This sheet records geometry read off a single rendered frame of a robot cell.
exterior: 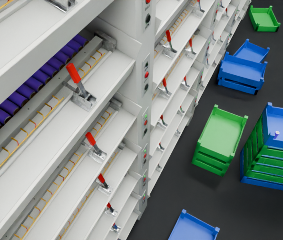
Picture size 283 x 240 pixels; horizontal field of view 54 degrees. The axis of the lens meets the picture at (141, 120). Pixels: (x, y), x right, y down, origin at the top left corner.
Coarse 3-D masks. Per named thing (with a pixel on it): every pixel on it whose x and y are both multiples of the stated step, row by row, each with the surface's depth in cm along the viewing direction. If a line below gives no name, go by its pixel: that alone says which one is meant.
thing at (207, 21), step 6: (216, 0) 116; (210, 12) 120; (204, 18) 123; (210, 18) 122; (204, 24) 126; (210, 24) 124; (210, 36) 135; (204, 48) 135; (198, 54) 139; (204, 54) 138; (198, 60) 142; (204, 60) 146; (204, 66) 153; (198, 78) 150; (198, 90) 168; (192, 102) 166; (192, 108) 173
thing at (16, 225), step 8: (104, 112) 74; (96, 120) 70; (88, 128) 68; (80, 144) 67; (72, 152) 64; (64, 160) 63; (56, 168) 62; (72, 168) 64; (56, 176) 61; (48, 184) 59; (56, 184) 61; (40, 192) 58; (32, 200) 57; (32, 208) 57; (24, 216) 55; (16, 224) 54; (32, 224) 56; (8, 232) 53; (16, 232) 55
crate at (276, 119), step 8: (264, 112) 137; (272, 112) 139; (280, 112) 138; (264, 120) 134; (272, 120) 137; (280, 120) 137; (264, 128) 132; (272, 128) 134; (280, 128) 134; (264, 136) 130; (272, 136) 123; (280, 136) 131; (264, 144) 129; (272, 144) 127; (280, 144) 126
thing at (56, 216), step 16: (112, 112) 75; (128, 112) 76; (96, 128) 72; (112, 128) 73; (128, 128) 74; (112, 144) 71; (64, 176) 64; (80, 176) 65; (96, 176) 66; (48, 192) 61; (64, 192) 62; (80, 192) 63; (48, 208) 59; (64, 208) 60; (48, 224) 58; (64, 224) 59
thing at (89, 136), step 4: (88, 132) 62; (88, 136) 62; (92, 136) 63; (88, 140) 63; (92, 140) 63; (92, 144) 63; (96, 144) 65; (96, 148) 65; (96, 152) 66; (100, 152) 66
